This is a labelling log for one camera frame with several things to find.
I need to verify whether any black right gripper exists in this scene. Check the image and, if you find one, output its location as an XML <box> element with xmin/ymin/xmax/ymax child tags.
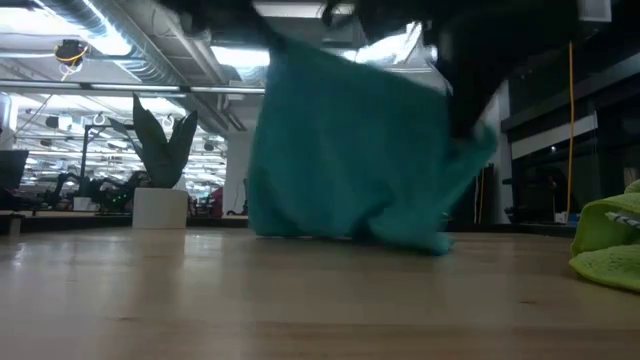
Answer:
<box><xmin>324</xmin><ymin>0</ymin><xmax>581</xmax><ymax>142</ymax></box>

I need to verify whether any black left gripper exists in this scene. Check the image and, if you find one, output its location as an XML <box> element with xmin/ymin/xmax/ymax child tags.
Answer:
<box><xmin>162</xmin><ymin>0</ymin><xmax>289</xmax><ymax>54</ymax></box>

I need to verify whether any teal microfiber towel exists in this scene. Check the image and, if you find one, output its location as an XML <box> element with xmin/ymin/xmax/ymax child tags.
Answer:
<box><xmin>247</xmin><ymin>37</ymin><xmax>499</xmax><ymax>257</ymax></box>

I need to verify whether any lime green microfiber towel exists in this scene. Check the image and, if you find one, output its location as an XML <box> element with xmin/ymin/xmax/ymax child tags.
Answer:
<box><xmin>568</xmin><ymin>179</ymin><xmax>640</xmax><ymax>294</ymax></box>

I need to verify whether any long ceiling light strip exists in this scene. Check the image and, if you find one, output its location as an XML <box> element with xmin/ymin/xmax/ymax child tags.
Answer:
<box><xmin>0</xmin><ymin>79</ymin><xmax>266</xmax><ymax>99</ymax></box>

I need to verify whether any black curtain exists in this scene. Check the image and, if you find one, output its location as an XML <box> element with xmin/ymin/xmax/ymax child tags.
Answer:
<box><xmin>452</xmin><ymin>163</ymin><xmax>497</xmax><ymax>225</ymax></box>

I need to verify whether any artificial plant in white pot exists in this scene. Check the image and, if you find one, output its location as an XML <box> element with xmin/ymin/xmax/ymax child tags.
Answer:
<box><xmin>107</xmin><ymin>93</ymin><xmax>199</xmax><ymax>230</ymax></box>

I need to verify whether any black monitor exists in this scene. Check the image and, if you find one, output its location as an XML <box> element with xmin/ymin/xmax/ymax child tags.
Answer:
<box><xmin>0</xmin><ymin>149</ymin><xmax>30</xmax><ymax>190</ymax></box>

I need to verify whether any yellow black cable reel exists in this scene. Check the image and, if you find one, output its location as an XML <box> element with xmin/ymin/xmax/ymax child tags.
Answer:
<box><xmin>53</xmin><ymin>39</ymin><xmax>90</xmax><ymax>69</ymax></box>

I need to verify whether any black metal rig frame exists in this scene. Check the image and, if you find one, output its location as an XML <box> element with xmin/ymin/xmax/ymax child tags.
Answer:
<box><xmin>0</xmin><ymin>212</ymin><xmax>251</xmax><ymax>235</ymax></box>

